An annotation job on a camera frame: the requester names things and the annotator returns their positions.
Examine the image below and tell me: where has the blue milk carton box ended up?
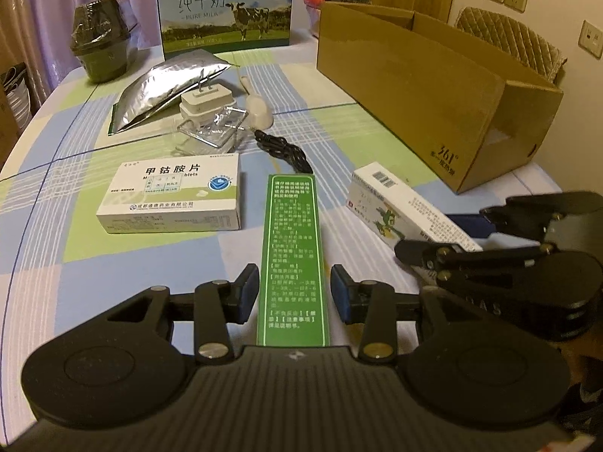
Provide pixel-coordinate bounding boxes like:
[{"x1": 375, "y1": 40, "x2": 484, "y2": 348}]
[{"x1": 156, "y1": 0, "x2": 292, "y2": 55}]

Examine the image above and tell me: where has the dark wrapped bowl container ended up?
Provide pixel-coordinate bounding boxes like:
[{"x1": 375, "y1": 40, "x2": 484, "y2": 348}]
[{"x1": 70, "y1": 0, "x2": 141, "y2": 84}]

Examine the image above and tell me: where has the clear plastic blister pack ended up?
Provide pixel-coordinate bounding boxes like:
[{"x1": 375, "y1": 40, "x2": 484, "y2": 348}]
[{"x1": 175, "y1": 106, "x2": 247, "y2": 155}]

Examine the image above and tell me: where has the brown cardboard box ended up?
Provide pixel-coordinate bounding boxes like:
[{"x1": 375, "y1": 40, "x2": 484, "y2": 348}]
[{"x1": 317, "y1": 2, "x2": 563, "y2": 193}]

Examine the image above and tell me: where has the white power adapter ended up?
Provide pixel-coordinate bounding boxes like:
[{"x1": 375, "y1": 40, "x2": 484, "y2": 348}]
[{"x1": 180, "y1": 84, "x2": 236, "y2": 125}]

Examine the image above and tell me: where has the beige rice spoon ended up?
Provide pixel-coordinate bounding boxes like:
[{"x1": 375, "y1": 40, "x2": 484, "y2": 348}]
[{"x1": 239, "y1": 76, "x2": 274, "y2": 131}]

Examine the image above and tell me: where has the white slim medicine box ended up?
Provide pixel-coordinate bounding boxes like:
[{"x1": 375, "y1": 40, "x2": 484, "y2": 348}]
[{"x1": 346, "y1": 162, "x2": 482, "y2": 251}]

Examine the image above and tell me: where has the purple curtain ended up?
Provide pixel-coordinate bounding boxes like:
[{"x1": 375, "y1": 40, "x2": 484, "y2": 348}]
[{"x1": 1, "y1": 0, "x2": 161, "y2": 105}]

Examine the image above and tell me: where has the black audio cable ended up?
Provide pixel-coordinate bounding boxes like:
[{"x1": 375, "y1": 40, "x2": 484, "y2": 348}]
[{"x1": 253, "y1": 128, "x2": 315, "y2": 175}]

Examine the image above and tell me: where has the quilted brown chair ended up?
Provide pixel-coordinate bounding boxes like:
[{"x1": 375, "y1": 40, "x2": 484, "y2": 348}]
[{"x1": 455, "y1": 7, "x2": 567, "y2": 84}]

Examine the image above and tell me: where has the silver foil pouch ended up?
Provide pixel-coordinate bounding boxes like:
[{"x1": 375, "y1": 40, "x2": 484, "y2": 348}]
[{"x1": 108, "y1": 49, "x2": 231, "y2": 136}]

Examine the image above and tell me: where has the green medicine box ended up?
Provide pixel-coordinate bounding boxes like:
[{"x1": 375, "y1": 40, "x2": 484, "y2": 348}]
[{"x1": 257, "y1": 174, "x2": 330, "y2": 347}]

